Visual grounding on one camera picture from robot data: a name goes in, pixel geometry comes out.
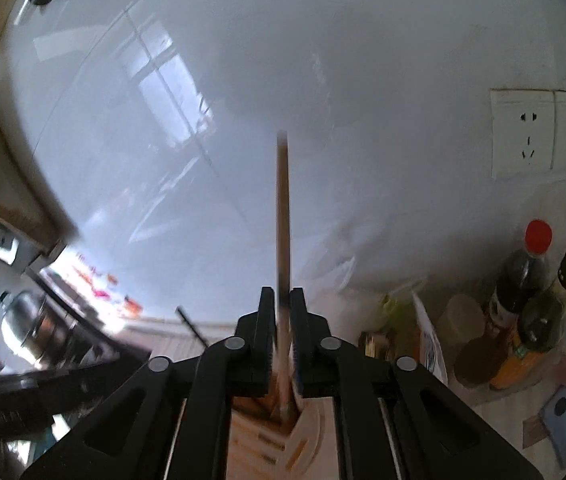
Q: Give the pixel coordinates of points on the orange white seasoning packet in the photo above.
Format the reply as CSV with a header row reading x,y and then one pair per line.
x,y
431,353

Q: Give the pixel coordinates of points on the black-capped dark bottle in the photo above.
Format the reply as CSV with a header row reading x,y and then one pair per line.
x,y
537,332

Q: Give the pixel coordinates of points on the red-capped soy sauce bottle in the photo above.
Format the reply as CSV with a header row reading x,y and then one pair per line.
x,y
521,279

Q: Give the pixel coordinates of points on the small brown card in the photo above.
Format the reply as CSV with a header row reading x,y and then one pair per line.
x,y
533,431

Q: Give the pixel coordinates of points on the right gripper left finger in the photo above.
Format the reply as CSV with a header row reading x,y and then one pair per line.
x,y
170,420

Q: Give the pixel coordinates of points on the colourful wall stickers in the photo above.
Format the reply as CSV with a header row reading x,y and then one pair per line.
x,y
102,289

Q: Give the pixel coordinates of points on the black chopstick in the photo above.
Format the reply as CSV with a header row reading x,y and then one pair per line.
x,y
191,326

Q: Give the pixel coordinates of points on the beige utensil holder canister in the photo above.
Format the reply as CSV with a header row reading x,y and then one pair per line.
x,y
263,445

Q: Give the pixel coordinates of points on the striped cat table mat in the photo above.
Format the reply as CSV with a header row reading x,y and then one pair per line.
x,y
172,337

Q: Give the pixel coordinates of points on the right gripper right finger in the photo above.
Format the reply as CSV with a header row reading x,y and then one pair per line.
x,y
391,421

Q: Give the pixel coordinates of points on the steel cooking pot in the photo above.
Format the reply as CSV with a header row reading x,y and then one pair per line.
x,y
36,325

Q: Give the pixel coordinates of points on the wooden chopstick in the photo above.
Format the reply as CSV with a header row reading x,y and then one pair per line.
x,y
283,277

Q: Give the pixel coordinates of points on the white plastic bag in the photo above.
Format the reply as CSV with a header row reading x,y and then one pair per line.
x,y
349,308

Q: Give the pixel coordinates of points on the yellow-green seasoning packet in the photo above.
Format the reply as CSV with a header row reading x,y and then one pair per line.
x,y
399,336

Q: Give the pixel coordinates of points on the range hood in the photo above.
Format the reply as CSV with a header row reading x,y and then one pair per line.
x,y
31,214

